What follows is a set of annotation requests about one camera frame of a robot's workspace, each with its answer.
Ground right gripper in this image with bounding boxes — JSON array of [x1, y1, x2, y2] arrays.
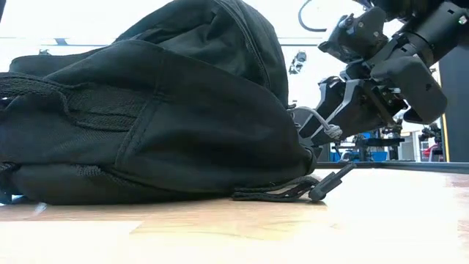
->
[[298, 34, 448, 148]]

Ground black fabric backpack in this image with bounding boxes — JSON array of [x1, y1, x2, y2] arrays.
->
[[0, 0, 357, 206]]

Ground background robot workstation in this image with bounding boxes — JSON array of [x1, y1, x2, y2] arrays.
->
[[330, 126, 406, 162]]

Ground red chair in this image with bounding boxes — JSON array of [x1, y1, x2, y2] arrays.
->
[[421, 143, 440, 162]]

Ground large black partition curtain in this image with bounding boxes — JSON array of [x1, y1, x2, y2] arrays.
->
[[438, 43, 469, 163]]

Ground grey braided cord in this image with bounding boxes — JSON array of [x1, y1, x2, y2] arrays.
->
[[289, 106, 344, 141]]

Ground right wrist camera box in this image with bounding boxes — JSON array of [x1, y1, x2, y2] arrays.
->
[[317, 6, 390, 64]]

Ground black overhead camera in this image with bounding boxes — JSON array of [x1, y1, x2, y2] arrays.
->
[[288, 49, 308, 76]]

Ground black aluminium table frame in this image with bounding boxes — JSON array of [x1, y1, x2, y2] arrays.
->
[[314, 161, 469, 175]]

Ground long yellow cable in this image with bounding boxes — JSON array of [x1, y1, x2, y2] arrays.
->
[[440, 113, 451, 162]]

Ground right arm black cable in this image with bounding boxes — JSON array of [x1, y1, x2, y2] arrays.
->
[[298, 0, 328, 33]]

